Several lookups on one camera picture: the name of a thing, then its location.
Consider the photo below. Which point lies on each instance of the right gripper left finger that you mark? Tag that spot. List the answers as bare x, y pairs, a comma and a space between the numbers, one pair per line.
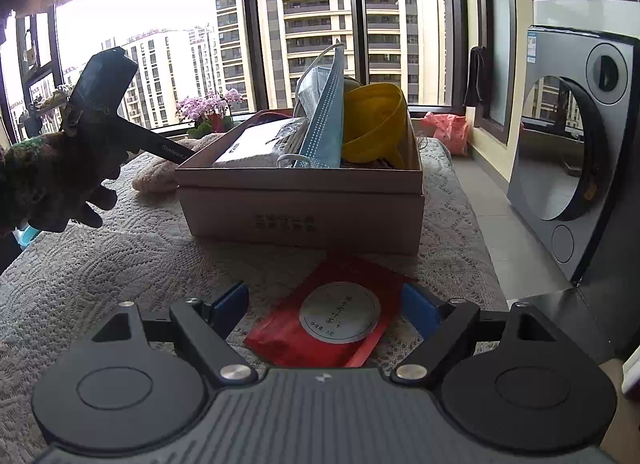
201, 332

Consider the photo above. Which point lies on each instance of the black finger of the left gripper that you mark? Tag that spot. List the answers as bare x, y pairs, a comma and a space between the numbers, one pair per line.
169, 150

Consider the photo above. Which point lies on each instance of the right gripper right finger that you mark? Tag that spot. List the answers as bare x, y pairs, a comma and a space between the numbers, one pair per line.
447, 329

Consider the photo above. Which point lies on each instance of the red packet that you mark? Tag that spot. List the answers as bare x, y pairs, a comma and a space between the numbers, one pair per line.
333, 319

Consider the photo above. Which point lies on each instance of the cotton swabs plastic bag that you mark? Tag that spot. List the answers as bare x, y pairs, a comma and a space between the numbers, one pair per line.
262, 145

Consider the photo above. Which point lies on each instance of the blue face mask pack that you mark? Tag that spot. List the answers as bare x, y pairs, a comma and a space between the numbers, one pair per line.
319, 94

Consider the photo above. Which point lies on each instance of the pink knitted cloth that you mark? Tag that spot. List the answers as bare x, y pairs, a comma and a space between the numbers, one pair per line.
159, 177

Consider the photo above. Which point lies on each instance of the pink orchid plant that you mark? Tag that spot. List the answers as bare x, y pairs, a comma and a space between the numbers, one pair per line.
210, 114

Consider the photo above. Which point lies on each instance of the brown cardboard box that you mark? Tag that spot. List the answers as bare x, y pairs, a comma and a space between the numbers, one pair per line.
369, 210

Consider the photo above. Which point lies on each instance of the white lace tablecloth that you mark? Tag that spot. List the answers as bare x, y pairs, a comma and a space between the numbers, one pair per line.
63, 284

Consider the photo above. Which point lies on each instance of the orange plastic bag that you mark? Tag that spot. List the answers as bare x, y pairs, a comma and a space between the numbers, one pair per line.
451, 130

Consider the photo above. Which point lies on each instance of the dark grey washing machine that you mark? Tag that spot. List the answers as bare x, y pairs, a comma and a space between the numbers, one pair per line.
578, 119

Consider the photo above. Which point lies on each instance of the black hanging cloth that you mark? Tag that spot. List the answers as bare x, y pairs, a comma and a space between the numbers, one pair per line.
478, 86

